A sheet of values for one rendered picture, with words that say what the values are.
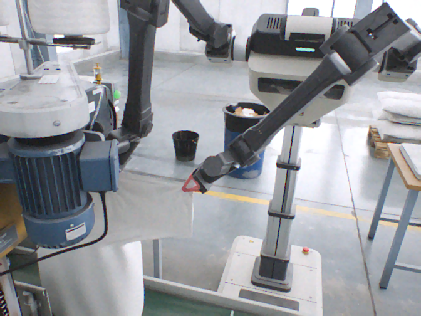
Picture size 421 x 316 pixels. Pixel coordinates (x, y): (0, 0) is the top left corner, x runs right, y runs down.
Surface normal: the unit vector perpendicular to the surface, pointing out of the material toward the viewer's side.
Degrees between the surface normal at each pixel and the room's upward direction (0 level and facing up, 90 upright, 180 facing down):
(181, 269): 0
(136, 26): 106
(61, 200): 90
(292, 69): 40
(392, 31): 66
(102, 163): 90
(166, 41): 90
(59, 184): 90
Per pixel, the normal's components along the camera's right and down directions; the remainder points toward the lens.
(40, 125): 0.36, 0.41
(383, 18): -0.32, -0.03
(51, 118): 0.58, 0.38
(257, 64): -0.14, -0.44
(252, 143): -0.66, 0.26
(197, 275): 0.04, -0.91
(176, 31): -0.25, 0.40
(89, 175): 0.16, 0.42
